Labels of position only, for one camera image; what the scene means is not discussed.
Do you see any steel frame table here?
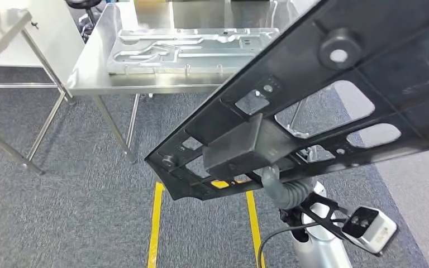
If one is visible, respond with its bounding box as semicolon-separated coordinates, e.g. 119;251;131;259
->
0;8;77;176

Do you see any white cabinet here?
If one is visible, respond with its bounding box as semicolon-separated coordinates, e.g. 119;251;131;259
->
0;0;85;68

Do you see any black plastic frame part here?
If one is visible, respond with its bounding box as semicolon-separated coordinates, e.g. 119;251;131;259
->
144;0;429;202

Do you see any black camera bracket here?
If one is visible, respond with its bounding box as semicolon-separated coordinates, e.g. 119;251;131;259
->
279;192;352;241

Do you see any stainless steel workbench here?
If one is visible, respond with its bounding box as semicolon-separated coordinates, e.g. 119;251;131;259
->
66;0;322;164

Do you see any black camera cable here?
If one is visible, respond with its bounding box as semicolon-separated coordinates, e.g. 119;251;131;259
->
257;220;349;268

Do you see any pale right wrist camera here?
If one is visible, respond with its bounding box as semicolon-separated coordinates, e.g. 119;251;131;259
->
342;206;398;256

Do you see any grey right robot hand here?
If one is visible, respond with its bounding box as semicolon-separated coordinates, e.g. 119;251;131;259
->
260;123;321;197

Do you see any stamped grey metal plate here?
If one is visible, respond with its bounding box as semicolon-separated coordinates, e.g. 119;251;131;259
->
106;27;281;75

